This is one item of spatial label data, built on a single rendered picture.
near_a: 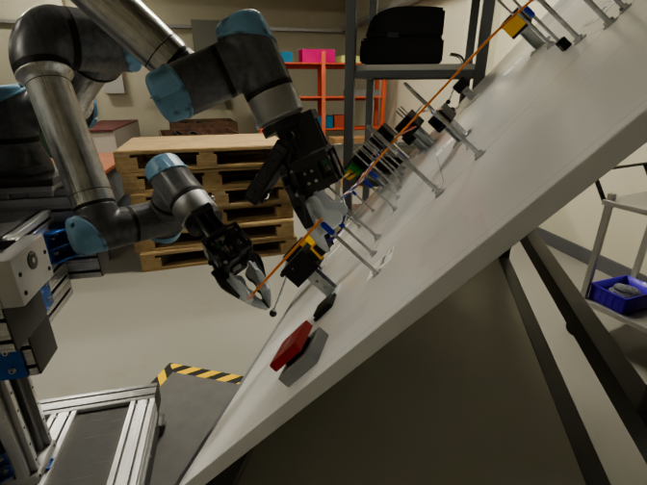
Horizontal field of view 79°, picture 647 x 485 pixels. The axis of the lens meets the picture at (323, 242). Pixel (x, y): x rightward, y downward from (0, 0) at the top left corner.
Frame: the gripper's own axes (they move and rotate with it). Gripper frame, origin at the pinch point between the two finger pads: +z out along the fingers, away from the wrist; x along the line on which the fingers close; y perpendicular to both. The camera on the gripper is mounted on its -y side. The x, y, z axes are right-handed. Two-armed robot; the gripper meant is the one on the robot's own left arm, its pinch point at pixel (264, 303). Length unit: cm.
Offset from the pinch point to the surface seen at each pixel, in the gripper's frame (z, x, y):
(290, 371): 13.8, -6.6, 23.1
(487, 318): 33, 51, -28
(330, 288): 6.3, 8.9, 8.0
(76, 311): -119, -64, -205
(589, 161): 17, 14, 51
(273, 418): 16.5, -10.8, 21.9
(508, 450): 46.2, 18.7, -2.1
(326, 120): -293, 340, -423
